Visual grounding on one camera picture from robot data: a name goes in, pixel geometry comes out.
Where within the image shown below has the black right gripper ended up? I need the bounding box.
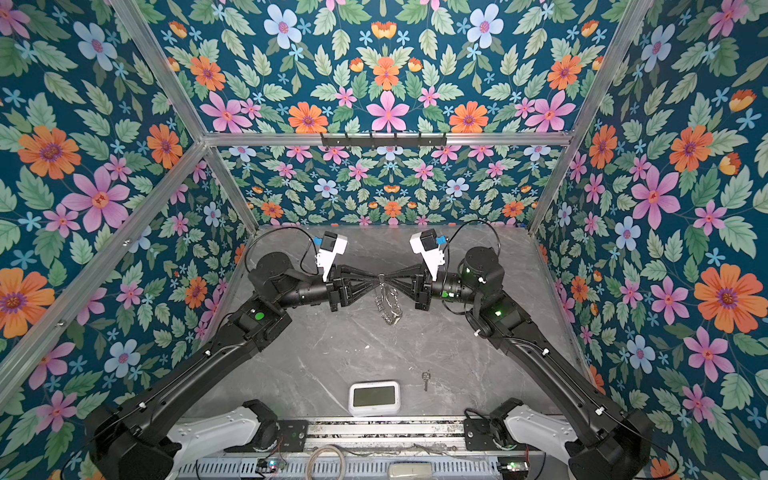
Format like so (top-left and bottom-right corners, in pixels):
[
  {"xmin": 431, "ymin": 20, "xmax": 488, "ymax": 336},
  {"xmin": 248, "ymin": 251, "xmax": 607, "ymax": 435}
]
[{"xmin": 387, "ymin": 265, "xmax": 485, "ymax": 316}]

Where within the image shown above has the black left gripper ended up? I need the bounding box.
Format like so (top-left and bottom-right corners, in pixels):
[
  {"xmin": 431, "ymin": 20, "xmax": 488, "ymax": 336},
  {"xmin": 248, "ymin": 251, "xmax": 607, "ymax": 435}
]
[{"xmin": 274, "ymin": 261, "xmax": 380, "ymax": 313}]

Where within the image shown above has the steel key holder plate with rings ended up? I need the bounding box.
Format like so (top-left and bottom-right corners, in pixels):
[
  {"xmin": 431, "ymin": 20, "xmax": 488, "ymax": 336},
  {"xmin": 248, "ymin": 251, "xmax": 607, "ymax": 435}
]
[{"xmin": 376, "ymin": 274, "xmax": 402, "ymax": 326}]

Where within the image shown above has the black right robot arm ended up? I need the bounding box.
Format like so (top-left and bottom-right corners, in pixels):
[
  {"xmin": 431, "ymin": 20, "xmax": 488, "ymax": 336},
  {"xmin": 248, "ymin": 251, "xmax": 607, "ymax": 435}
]
[{"xmin": 381, "ymin": 247, "xmax": 653, "ymax": 479}]

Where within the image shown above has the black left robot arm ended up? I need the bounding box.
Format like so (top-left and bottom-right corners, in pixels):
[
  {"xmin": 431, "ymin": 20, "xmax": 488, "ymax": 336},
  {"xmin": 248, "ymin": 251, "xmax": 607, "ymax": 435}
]
[{"xmin": 85, "ymin": 252, "xmax": 379, "ymax": 479}]

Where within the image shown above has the white digital timer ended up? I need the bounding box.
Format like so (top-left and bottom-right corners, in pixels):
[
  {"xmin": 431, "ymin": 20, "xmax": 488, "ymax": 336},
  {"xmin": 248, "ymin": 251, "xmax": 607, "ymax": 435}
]
[{"xmin": 348, "ymin": 380, "xmax": 401, "ymax": 417}]

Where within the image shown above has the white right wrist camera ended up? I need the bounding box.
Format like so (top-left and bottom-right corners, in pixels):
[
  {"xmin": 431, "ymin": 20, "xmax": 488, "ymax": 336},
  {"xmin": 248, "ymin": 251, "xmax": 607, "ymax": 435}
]
[{"xmin": 409, "ymin": 229, "xmax": 447, "ymax": 281}]

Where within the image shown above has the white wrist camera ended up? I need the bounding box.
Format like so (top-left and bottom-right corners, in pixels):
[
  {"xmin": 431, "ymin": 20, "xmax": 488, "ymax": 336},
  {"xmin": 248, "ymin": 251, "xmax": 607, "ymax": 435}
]
[
  {"xmin": 313, "ymin": 231, "xmax": 348, "ymax": 282},
  {"xmin": 409, "ymin": 229, "xmax": 447, "ymax": 281}
]

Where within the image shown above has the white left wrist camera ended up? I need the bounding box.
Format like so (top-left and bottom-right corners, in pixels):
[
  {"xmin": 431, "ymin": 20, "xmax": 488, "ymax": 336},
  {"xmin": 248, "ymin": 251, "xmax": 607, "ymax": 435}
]
[{"xmin": 313, "ymin": 231, "xmax": 348, "ymax": 282}]

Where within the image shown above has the black hook rail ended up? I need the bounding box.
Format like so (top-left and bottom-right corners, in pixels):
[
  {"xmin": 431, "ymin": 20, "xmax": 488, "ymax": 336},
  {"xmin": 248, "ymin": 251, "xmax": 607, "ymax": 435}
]
[{"xmin": 320, "ymin": 133, "xmax": 448, "ymax": 148}]

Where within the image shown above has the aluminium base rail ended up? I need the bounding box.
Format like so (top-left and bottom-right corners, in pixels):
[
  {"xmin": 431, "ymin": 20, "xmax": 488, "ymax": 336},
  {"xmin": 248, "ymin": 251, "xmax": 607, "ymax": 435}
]
[{"xmin": 179, "ymin": 415, "xmax": 589, "ymax": 457}]

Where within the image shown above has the coiled white cable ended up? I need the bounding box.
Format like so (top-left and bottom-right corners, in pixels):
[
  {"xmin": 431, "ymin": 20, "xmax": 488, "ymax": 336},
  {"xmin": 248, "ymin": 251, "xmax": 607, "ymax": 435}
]
[{"xmin": 305, "ymin": 445, "xmax": 347, "ymax": 480}]

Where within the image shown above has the aluminium frame post back left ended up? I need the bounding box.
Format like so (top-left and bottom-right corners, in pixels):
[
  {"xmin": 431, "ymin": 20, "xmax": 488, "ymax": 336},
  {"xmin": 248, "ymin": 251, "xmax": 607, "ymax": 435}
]
[{"xmin": 112, "ymin": 1, "xmax": 258, "ymax": 236}]

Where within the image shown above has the aluminium frame post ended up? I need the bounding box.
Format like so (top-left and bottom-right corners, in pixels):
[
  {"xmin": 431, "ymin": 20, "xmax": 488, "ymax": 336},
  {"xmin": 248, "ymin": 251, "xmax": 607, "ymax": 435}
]
[
  {"xmin": 112, "ymin": 1, "xmax": 258, "ymax": 236},
  {"xmin": 528, "ymin": 0, "xmax": 653, "ymax": 238}
]

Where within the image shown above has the aluminium frame post back right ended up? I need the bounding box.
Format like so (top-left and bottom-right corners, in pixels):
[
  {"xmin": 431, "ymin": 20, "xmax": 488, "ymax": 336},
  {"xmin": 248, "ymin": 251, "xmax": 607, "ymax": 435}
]
[{"xmin": 528, "ymin": 0, "xmax": 653, "ymax": 238}]

